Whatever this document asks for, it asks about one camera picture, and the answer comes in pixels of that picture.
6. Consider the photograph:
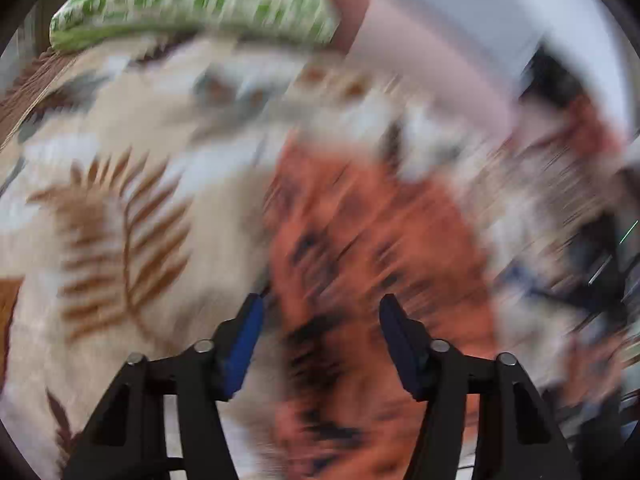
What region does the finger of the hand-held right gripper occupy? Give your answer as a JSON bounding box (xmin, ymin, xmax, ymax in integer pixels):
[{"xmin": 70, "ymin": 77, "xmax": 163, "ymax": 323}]
[{"xmin": 500, "ymin": 262, "xmax": 568, "ymax": 307}]

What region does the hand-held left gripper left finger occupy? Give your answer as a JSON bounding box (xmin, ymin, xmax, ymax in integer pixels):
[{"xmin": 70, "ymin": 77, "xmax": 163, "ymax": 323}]
[{"xmin": 60, "ymin": 292, "xmax": 266, "ymax": 480}]

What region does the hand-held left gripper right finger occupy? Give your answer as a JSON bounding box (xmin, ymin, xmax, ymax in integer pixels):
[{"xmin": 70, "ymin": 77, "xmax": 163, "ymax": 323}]
[{"xmin": 377, "ymin": 293, "xmax": 584, "ymax": 480}]

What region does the orange floral garment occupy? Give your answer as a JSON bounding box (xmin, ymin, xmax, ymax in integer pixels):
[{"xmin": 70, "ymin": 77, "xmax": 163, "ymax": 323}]
[{"xmin": 264, "ymin": 129, "xmax": 503, "ymax": 480}]

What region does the reddish-brown cloth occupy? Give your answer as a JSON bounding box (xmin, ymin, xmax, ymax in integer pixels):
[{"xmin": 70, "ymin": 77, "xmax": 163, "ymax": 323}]
[{"xmin": 559, "ymin": 94, "xmax": 627, "ymax": 162}]

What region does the cream leaf-print blanket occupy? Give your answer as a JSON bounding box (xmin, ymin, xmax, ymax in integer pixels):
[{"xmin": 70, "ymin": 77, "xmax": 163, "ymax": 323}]
[{"xmin": 0, "ymin": 35, "xmax": 628, "ymax": 480}]

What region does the dark cloth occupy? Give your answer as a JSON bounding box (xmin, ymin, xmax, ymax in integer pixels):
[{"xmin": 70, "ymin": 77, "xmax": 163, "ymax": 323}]
[{"xmin": 525, "ymin": 49, "xmax": 597, "ymax": 107}]

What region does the pale blue pillow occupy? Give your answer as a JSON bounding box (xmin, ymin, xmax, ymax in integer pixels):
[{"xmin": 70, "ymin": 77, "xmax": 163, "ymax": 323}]
[{"xmin": 395, "ymin": 0, "xmax": 628, "ymax": 128}]

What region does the brown striped cloth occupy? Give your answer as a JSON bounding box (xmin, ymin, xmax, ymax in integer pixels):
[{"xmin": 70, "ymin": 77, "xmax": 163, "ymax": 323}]
[{"xmin": 0, "ymin": 49, "xmax": 77, "ymax": 153}]

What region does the green patterned pillow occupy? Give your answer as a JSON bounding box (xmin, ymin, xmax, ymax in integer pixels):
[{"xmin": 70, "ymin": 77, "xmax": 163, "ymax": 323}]
[{"xmin": 49, "ymin": 0, "xmax": 342, "ymax": 54}]

